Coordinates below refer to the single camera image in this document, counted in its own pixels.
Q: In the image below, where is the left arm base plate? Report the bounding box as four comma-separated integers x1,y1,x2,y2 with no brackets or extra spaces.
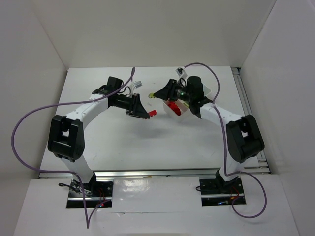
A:
58,180,114,209

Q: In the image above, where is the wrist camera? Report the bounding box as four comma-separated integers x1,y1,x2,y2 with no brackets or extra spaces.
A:
176,67,186,77
132,81,142,89

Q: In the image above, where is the white divided container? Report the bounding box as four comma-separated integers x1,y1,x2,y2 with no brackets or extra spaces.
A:
162,85,211,122

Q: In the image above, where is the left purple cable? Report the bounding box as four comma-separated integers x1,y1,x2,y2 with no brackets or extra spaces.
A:
11,66,136,229

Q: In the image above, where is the front aluminium rail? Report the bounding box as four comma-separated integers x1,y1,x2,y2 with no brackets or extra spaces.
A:
39,167,270,178

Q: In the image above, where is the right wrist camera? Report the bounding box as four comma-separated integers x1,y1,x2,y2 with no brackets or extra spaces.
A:
176,67,186,77

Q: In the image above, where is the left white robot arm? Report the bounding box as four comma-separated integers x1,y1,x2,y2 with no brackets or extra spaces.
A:
47,76,150,192

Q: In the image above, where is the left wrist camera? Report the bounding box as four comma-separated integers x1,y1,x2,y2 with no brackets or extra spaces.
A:
132,81,142,89

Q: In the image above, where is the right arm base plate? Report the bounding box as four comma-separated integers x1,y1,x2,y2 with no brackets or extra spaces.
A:
195,178,246,207

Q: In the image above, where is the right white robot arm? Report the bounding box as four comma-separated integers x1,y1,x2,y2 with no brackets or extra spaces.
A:
153,76,265,189

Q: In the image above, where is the green curved lego brick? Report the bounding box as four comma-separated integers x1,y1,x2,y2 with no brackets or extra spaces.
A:
148,93,155,99

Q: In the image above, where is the long red lego brick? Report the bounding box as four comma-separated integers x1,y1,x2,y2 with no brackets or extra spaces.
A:
168,102,182,116

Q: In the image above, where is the red curved lego plate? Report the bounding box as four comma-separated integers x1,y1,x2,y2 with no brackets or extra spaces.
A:
148,110,157,117

